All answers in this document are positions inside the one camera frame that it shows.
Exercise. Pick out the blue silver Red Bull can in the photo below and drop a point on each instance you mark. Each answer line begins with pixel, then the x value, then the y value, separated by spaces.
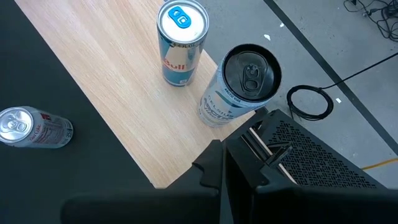
pixel 182 43

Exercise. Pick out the Diet Coke can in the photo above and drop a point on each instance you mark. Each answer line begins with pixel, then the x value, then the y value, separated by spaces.
pixel 34 127

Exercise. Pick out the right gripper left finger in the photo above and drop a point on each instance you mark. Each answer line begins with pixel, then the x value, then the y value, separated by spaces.
pixel 208 171

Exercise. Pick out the Celsius Arctic Vibe can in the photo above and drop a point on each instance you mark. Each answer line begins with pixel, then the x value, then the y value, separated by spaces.
pixel 239 84

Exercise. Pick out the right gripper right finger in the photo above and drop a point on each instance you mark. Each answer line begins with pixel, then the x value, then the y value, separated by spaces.
pixel 241 168

